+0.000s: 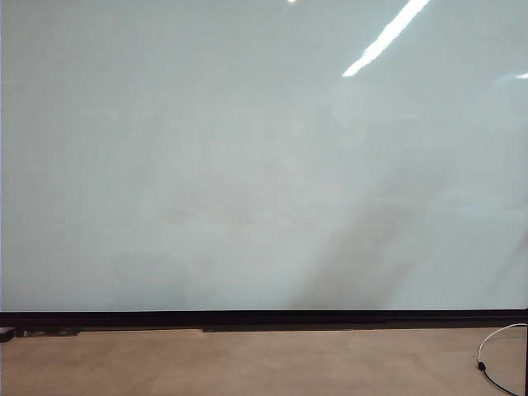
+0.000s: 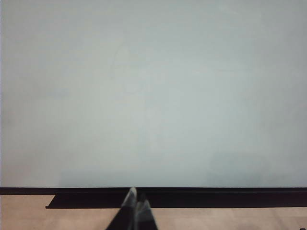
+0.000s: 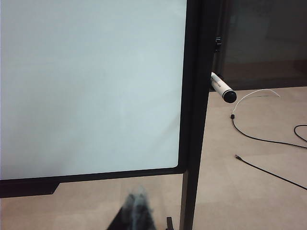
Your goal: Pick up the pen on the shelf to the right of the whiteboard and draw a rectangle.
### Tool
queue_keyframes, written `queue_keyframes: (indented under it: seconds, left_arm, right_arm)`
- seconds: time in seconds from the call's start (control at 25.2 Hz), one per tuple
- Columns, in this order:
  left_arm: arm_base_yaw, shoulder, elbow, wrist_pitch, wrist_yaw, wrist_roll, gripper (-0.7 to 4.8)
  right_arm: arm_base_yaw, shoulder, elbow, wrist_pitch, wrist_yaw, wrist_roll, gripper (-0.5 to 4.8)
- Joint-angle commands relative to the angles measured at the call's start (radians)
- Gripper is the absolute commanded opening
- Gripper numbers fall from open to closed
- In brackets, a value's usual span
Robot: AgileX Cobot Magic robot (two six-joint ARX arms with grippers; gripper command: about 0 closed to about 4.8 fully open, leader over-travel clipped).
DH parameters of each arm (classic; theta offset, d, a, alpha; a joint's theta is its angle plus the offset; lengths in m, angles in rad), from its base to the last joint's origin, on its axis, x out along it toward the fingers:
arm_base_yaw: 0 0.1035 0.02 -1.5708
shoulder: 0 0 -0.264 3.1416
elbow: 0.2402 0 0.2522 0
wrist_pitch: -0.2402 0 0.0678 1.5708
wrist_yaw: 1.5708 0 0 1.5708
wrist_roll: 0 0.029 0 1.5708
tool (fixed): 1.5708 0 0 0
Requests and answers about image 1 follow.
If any white glass whiteboard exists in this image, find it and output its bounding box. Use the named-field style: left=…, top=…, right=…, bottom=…
left=0, top=0, right=528, bottom=312

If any black whiteboard pen tray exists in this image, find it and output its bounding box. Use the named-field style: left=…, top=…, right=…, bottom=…
left=201, top=323, right=528, bottom=333

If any black whiteboard bottom rail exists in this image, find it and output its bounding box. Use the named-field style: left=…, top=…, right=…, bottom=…
left=0, top=309, right=528, bottom=330

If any dark grey bracket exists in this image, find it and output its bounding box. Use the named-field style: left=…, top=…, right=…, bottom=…
left=22, top=328, right=82, bottom=337

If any white cable with black connector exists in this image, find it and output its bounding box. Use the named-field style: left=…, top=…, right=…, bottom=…
left=475, top=323, right=528, bottom=396

